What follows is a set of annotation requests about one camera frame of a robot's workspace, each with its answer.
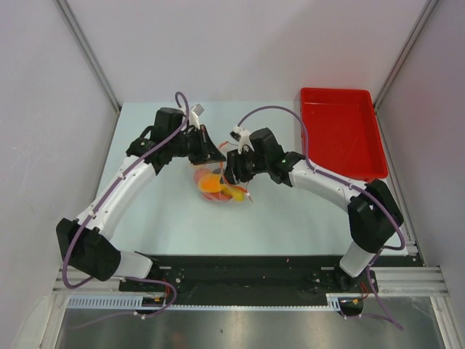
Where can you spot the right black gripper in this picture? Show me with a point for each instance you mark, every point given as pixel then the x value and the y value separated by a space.
pixel 235 172

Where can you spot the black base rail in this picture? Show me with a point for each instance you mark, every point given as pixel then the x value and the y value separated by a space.
pixel 288 280

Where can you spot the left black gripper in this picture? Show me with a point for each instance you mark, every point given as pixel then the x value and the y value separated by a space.
pixel 207 151

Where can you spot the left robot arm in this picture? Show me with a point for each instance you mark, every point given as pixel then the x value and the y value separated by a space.
pixel 85 242

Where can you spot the clear zip top bag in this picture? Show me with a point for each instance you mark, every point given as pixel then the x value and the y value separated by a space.
pixel 219 168

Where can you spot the aluminium frame post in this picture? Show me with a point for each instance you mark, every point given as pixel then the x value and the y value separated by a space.
pixel 79 36
pixel 416 32

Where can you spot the yellow fake corn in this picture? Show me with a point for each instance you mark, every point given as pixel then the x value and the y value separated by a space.
pixel 236 193

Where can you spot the orange fake mango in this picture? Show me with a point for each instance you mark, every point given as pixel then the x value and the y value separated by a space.
pixel 211 183

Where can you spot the right aluminium frame post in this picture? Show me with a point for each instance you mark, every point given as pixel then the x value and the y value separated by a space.
pixel 416 32

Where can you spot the left aluminium frame post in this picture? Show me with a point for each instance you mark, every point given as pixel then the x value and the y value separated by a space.
pixel 79 36

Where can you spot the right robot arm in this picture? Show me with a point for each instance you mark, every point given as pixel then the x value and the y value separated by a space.
pixel 374 216

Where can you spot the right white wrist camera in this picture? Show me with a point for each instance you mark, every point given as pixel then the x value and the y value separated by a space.
pixel 242 137

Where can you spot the red plastic bin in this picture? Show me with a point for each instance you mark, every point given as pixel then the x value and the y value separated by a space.
pixel 343 132

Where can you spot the white cable duct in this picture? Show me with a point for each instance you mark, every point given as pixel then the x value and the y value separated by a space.
pixel 151 304

